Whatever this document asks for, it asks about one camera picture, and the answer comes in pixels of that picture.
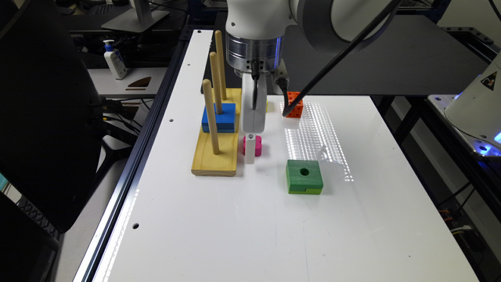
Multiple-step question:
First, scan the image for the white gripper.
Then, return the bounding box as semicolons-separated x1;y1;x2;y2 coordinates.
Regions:
240;67;289;165

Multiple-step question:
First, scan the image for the pink flower block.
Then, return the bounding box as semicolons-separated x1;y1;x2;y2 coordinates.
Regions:
243;136;262;157

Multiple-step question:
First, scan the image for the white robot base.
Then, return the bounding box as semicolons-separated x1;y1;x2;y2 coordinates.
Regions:
427;56;500;161

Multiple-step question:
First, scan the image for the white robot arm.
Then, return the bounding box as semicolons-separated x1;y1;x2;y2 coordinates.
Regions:
225;0;400;164

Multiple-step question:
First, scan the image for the blue square block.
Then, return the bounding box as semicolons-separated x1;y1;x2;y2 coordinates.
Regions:
201;103;236;133

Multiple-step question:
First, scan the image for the wooden peg base board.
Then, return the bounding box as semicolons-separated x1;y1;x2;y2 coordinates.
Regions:
190;87;243;177

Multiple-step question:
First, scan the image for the orange cube block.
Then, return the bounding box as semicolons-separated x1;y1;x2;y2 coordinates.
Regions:
287;92;303;118

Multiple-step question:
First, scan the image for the green square block with hole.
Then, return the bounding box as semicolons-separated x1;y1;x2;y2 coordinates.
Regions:
286;160;323;195

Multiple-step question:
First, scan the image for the front wooden peg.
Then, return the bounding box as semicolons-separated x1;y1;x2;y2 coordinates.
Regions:
202;79;220;155

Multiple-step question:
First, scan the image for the wooden peg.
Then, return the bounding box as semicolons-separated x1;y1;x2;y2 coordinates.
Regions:
214;30;227;100
209;52;223;115
202;79;220;155

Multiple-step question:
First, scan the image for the middle wooden peg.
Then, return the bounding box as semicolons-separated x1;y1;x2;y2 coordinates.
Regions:
209;52;223;115

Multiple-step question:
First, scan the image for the rear wooden peg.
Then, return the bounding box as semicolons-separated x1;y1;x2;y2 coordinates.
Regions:
214;30;227;100

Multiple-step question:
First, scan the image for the white lotion pump bottle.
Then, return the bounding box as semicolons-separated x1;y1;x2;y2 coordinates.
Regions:
103;39;128;80

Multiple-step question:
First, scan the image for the grey monitor stand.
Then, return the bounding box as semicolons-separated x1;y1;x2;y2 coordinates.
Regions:
101;0;170;33

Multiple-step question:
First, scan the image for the black mat board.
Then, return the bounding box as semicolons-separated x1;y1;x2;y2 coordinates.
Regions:
283;16;488;96

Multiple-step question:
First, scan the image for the black office chair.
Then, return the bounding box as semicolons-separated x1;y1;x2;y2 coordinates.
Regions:
0;0;134;282

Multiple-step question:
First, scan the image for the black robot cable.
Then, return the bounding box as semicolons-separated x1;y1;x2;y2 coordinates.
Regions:
276;0;404;118

